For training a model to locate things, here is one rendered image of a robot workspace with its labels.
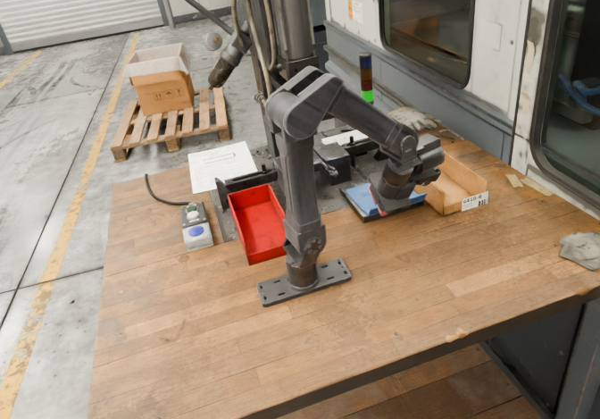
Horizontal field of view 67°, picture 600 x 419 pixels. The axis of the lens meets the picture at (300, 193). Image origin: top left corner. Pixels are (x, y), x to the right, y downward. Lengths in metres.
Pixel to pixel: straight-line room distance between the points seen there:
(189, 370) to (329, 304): 0.29
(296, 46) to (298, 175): 0.43
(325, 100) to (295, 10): 0.41
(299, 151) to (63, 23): 9.95
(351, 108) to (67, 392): 1.83
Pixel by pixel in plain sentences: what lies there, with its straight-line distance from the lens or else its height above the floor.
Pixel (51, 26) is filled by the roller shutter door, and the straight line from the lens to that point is 10.69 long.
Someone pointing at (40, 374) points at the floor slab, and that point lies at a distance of 2.45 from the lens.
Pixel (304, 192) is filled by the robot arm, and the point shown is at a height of 1.14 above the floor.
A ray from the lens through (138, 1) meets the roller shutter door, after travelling 10.37.
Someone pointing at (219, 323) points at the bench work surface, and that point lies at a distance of 0.96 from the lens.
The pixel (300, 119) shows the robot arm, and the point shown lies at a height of 1.29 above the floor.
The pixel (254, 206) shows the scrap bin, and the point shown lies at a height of 0.90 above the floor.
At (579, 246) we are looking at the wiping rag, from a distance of 1.11.
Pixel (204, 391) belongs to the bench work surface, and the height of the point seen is 0.90.
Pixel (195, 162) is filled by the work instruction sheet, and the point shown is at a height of 0.90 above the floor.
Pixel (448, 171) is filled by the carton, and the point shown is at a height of 0.92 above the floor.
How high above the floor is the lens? 1.57
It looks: 31 degrees down
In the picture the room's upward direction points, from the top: 9 degrees counter-clockwise
